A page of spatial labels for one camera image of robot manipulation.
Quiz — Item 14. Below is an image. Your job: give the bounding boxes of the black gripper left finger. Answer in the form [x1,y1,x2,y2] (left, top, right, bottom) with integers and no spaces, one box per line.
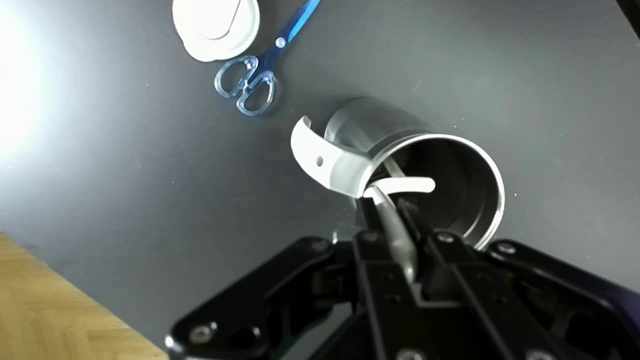
[163,196,401,360]

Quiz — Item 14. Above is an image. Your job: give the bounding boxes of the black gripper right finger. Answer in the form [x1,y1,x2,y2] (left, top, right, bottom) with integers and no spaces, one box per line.
[396,196,640,360]

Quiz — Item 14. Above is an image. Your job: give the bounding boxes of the grey brush handle stick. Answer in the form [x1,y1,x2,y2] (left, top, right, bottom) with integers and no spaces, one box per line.
[361,175,440,289]

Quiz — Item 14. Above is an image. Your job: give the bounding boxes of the stainless steel jar with handle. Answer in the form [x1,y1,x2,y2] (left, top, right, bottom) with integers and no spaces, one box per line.
[288,94,507,252]

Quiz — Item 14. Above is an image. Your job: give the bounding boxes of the blue scissors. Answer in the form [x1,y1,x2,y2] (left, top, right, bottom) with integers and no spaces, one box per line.
[211,0,324,120]

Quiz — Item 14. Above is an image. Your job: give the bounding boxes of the white round lid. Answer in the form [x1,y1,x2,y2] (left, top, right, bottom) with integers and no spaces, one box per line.
[170,0,263,67]

